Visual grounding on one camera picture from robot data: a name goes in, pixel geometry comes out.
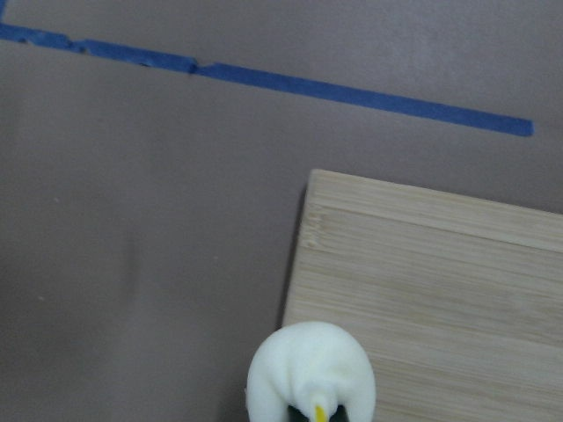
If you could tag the white steamed bun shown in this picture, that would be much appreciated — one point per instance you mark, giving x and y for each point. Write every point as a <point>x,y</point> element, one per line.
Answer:
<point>314,367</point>

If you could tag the bamboo cutting board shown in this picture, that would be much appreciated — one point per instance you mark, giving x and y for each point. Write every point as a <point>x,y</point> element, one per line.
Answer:
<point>457,300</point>

